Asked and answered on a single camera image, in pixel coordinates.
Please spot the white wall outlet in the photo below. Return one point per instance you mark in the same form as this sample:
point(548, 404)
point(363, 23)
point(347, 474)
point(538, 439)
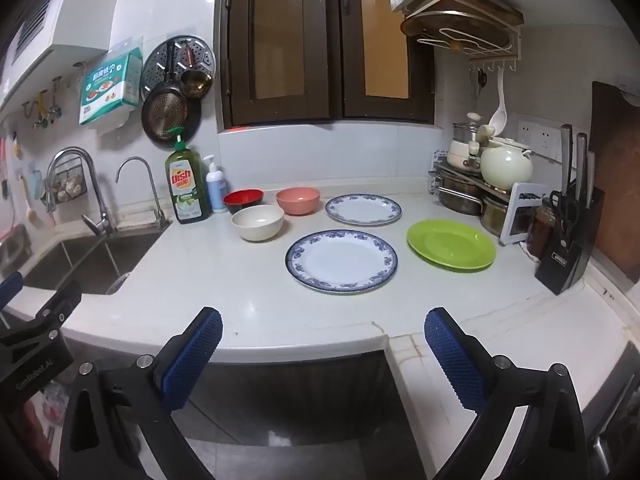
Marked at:
point(542, 137)

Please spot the brass ladle pot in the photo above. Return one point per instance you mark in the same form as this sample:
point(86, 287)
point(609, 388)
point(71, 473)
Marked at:
point(195, 82)

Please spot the white plastic holder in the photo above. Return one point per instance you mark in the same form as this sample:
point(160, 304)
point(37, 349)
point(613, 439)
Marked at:
point(515, 222)

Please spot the green plate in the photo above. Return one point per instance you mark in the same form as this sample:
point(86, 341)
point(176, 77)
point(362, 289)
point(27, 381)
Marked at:
point(450, 245)

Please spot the dark frying pan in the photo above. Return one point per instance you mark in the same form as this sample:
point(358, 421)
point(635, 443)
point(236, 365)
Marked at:
point(164, 112)

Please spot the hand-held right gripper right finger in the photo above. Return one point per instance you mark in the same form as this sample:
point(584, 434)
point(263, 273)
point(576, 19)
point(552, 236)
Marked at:
point(455, 360)

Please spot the stainless steel sink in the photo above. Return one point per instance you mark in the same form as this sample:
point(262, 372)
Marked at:
point(75, 260)

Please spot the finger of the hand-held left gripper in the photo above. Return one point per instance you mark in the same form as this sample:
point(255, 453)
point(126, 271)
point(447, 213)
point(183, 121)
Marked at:
point(55, 305)
point(10, 287)

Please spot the wall-mounted metal rack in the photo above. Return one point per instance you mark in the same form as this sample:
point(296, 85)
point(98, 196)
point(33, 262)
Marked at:
point(500, 52)

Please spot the green dish soap bottle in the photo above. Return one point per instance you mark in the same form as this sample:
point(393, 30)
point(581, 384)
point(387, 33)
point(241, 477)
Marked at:
point(187, 190)

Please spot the large wooden cutting board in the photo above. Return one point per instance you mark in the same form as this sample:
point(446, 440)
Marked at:
point(620, 185)

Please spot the cream ceramic teapot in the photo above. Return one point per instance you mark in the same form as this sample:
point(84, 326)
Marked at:
point(505, 167)

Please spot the white rice spoon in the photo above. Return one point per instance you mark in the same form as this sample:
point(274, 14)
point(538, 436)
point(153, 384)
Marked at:
point(498, 117)

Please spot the cream bowl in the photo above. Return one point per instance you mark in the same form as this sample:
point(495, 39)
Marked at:
point(257, 222)

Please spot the dish brush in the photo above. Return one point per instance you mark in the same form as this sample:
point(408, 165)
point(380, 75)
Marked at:
point(31, 212)

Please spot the cream pot with glass lid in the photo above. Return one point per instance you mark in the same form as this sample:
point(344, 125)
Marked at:
point(460, 152)

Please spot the slim gooseneck faucet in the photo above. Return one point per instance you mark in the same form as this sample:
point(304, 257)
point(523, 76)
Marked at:
point(155, 200)

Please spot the red and black bowl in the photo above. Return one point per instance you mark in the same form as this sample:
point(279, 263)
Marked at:
point(243, 197)

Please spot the small blue floral plate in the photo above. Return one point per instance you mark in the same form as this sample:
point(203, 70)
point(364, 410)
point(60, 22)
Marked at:
point(363, 208)

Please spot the dark brown window frame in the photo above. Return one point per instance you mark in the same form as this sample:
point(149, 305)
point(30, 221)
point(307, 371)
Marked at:
point(280, 35)

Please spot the pink bowl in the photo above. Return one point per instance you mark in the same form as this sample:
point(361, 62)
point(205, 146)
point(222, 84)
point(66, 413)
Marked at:
point(298, 200)

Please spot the round metal steamer tray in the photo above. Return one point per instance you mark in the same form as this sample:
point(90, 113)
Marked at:
point(202, 55)

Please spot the paper towel pack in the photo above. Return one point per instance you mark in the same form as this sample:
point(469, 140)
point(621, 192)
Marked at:
point(107, 90)

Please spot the black knife block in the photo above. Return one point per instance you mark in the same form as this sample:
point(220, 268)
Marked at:
point(565, 260)

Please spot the dark glass jar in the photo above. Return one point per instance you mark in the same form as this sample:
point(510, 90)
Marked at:
point(540, 232)

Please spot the round wooden cutting board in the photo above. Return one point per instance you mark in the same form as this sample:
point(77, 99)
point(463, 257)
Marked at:
point(450, 22)

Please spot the metal pot rack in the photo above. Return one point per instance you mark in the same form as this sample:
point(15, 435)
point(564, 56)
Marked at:
point(500, 189)

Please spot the large blue floral plate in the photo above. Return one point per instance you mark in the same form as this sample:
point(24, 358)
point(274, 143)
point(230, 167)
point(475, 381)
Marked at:
point(341, 260)

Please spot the black kitchen scissors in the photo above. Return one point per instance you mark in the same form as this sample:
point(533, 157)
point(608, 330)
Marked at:
point(562, 205)

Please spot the large chrome faucet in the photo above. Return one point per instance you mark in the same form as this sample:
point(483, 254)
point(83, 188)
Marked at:
point(100, 205)

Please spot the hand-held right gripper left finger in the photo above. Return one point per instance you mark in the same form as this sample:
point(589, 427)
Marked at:
point(195, 355)

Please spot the blue pump bottle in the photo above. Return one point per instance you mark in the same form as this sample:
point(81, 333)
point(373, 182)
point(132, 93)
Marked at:
point(216, 190)

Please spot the white range hood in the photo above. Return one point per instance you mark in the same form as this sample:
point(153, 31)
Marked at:
point(75, 15)

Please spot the steel pot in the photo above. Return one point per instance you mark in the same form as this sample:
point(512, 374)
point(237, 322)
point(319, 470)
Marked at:
point(495, 215)
point(460, 195)

